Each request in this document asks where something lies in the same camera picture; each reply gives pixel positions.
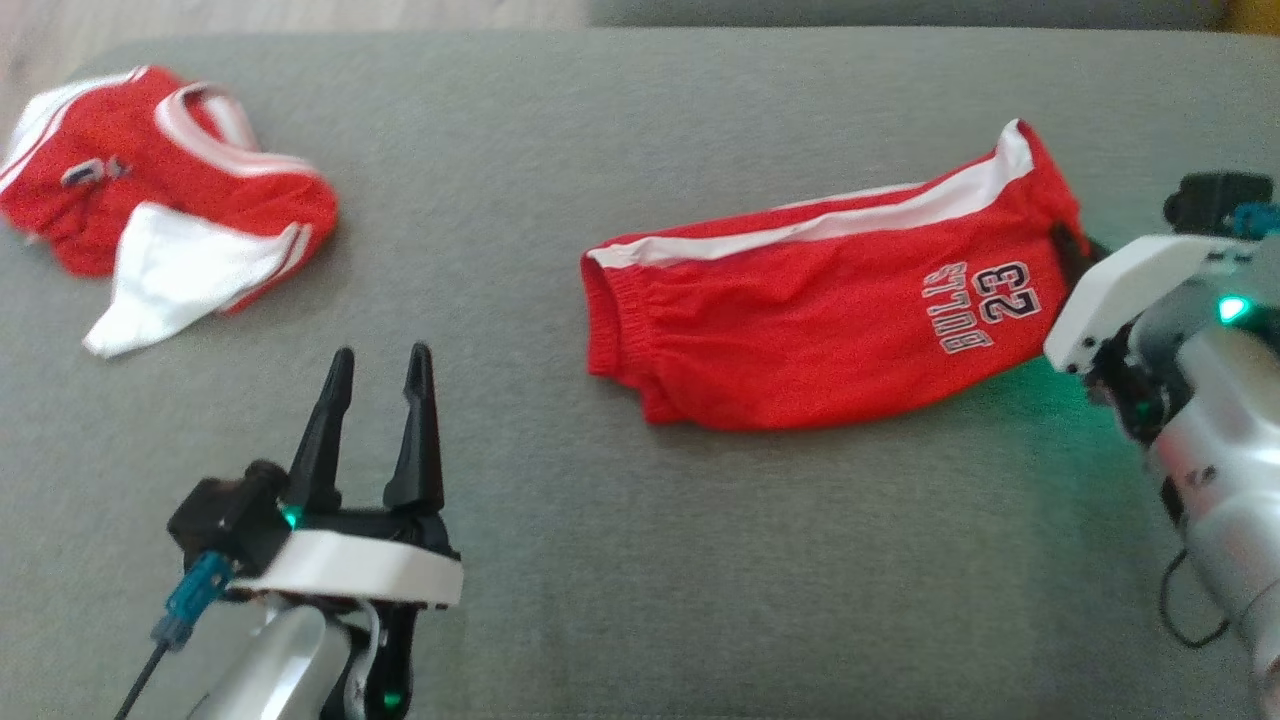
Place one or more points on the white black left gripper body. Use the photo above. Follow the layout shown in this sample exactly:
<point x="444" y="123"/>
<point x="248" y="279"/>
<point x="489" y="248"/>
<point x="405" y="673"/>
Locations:
<point x="370" y="570"/>

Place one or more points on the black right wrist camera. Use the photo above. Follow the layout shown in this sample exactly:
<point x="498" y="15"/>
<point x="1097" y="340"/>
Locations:
<point x="1210" y="200"/>

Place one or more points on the large grey sofa chaise cushion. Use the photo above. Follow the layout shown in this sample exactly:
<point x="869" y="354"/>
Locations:
<point x="600" y="550"/>

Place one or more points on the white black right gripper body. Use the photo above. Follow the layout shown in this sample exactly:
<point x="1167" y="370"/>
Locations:
<point x="1130" y="285"/>

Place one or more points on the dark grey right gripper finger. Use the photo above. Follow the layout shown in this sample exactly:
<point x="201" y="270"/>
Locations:
<point x="1080" y="245"/>

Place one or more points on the yellow sofa backrest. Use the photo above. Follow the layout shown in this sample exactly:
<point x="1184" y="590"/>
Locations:
<point x="1258" y="12"/>

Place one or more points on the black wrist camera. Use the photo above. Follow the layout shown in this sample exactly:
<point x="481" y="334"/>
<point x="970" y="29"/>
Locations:
<point x="215" y="520"/>
<point x="1210" y="200"/>

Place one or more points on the red basketball shorts white stripe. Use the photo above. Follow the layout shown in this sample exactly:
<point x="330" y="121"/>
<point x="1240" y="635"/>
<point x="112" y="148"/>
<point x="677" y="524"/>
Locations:
<point x="800" y="320"/>

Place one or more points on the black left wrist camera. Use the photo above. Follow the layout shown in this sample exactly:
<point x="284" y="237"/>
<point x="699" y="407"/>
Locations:
<point x="215" y="520"/>

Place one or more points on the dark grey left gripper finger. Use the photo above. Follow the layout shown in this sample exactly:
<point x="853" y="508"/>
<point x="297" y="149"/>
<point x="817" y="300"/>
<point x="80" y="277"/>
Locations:
<point x="320" y="450"/>
<point x="418" y="450"/>

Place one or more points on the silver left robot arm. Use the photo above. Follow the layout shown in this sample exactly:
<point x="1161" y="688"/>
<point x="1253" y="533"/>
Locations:
<point x="270" y="670"/>

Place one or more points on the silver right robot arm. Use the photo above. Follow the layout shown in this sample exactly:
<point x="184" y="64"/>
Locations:
<point x="1220" y="480"/>

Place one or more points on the red jersey white striped trim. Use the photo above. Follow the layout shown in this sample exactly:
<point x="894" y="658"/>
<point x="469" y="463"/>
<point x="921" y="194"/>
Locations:
<point x="90" y="220"/>

